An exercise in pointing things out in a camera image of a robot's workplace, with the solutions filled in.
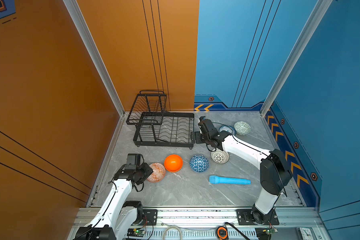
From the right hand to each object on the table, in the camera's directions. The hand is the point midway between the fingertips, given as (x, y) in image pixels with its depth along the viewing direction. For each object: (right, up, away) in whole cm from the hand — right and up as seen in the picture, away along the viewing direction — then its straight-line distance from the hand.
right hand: (195, 135), depth 90 cm
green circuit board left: (-31, -45, -19) cm, 58 cm away
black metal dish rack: (-24, +5, -6) cm, 25 cm away
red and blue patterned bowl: (-22, -22, -2) cm, 31 cm away
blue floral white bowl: (+25, +4, +16) cm, 30 cm away
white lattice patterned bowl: (+16, -14, +5) cm, 21 cm away
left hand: (-26, -19, -5) cm, 33 cm away
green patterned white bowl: (+36, +4, +19) cm, 41 cm away
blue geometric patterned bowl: (+2, -17, +2) cm, 18 cm away
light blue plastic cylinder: (+10, -24, -8) cm, 27 cm away
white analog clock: (+49, -43, -22) cm, 69 cm away
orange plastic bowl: (-14, -17, +1) cm, 22 cm away
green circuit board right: (+34, -43, -21) cm, 59 cm away
